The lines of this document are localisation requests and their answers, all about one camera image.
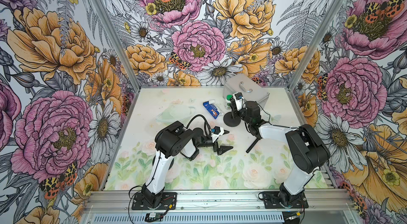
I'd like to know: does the silver aluminium first aid case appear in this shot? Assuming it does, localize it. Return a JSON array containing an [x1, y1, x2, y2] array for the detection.
[[223, 74, 269, 108]]

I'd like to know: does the white perforated cable tray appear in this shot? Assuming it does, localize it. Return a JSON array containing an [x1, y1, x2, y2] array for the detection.
[[88, 211, 285, 224]]

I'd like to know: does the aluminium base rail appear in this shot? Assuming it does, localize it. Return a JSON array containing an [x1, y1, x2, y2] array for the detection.
[[84, 188, 355, 213]]

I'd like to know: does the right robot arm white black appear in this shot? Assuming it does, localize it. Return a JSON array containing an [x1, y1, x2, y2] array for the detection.
[[224, 92, 331, 209]]

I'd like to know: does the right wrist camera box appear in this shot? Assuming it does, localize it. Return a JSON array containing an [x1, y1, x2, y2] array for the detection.
[[233, 92, 244, 104]]

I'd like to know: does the black round stand base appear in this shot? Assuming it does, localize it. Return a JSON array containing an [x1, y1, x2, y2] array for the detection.
[[223, 112, 241, 128]]

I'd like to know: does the blue white bandage packet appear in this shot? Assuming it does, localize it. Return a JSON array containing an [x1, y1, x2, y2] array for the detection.
[[202, 100, 223, 120]]

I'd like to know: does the white bottle green cap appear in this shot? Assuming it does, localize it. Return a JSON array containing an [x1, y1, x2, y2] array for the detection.
[[225, 94, 233, 110]]

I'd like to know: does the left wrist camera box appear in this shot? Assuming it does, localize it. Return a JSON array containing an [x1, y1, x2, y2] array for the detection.
[[211, 126, 222, 137]]

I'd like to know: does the left black corrugated cable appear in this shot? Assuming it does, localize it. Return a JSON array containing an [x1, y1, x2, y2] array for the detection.
[[185, 114, 212, 139]]

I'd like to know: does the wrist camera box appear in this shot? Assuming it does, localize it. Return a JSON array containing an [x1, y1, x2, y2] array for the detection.
[[211, 126, 222, 137], [233, 92, 244, 104]]

